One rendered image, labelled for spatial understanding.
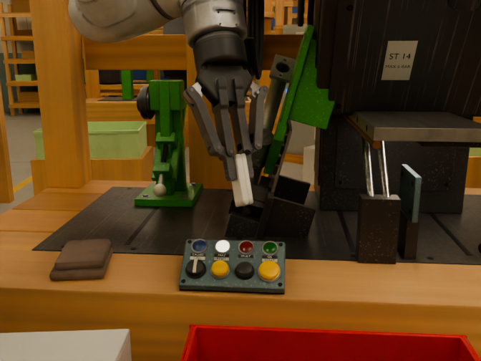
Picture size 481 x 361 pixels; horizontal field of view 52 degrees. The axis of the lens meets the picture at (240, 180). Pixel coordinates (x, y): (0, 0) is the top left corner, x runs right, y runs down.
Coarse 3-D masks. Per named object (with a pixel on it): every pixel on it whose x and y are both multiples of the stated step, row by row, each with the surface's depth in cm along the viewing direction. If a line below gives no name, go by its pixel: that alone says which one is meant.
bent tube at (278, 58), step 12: (276, 60) 92; (288, 60) 92; (276, 72) 91; (288, 72) 91; (276, 84) 94; (276, 96) 97; (264, 108) 100; (276, 108) 99; (264, 120) 100; (252, 180) 93
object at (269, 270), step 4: (264, 264) 69; (268, 264) 69; (272, 264) 69; (276, 264) 69; (260, 268) 69; (264, 268) 69; (268, 268) 69; (272, 268) 69; (276, 268) 69; (260, 272) 69; (264, 272) 68; (268, 272) 68; (272, 272) 68; (276, 272) 68; (264, 276) 68; (268, 276) 68; (272, 276) 68; (276, 276) 69; (268, 280) 69
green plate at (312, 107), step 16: (304, 32) 88; (304, 48) 82; (304, 64) 84; (304, 80) 84; (288, 96) 84; (304, 96) 85; (320, 96) 85; (288, 112) 84; (304, 112) 85; (320, 112) 85
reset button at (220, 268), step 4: (216, 264) 70; (220, 264) 70; (224, 264) 70; (212, 268) 69; (216, 268) 69; (220, 268) 69; (224, 268) 69; (212, 272) 70; (216, 272) 69; (220, 272) 69; (224, 272) 69; (220, 276) 69
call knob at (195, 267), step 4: (192, 260) 70; (196, 260) 70; (200, 260) 71; (188, 264) 70; (192, 264) 70; (196, 264) 70; (200, 264) 70; (188, 268) 70; (192, 268) 69; (196, 268) 69; (200, 268) 69; (204, 268) 70; (188, 272) 69; (192, 272) 69; (196, 272) 69; (200, 272) 69
